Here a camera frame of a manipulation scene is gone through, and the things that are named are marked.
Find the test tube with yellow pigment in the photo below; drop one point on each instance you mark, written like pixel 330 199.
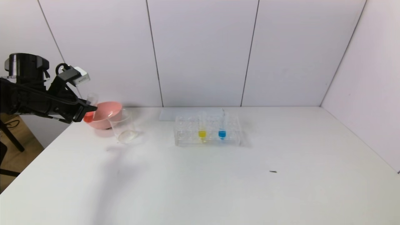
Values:
pixel 202 134

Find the white paper sheet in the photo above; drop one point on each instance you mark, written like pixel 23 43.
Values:
pixel 175 114

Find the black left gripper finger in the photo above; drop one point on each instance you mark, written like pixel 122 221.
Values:
pixel 85 111

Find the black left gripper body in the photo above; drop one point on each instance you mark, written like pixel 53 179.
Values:
pixel 78 112

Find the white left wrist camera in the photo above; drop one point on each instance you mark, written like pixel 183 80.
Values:
pixel 76 76

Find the black chair base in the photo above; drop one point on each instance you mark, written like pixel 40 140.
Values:
pixel 3 156

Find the pink plastic bowl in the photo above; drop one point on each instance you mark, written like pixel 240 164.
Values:
pixel 106 117

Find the clear acrylic test tube rack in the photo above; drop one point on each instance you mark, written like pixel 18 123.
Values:
pixel 232 131

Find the test tube with red pigment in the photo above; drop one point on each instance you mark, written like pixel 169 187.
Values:
pixel 88 117

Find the test tube with blue pigment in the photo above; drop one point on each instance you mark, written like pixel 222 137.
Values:
pixel 222 134

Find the clear glass beaker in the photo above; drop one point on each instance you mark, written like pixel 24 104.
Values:
pixel 124 131

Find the black stand leg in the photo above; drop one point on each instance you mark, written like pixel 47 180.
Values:
pixel 11 134

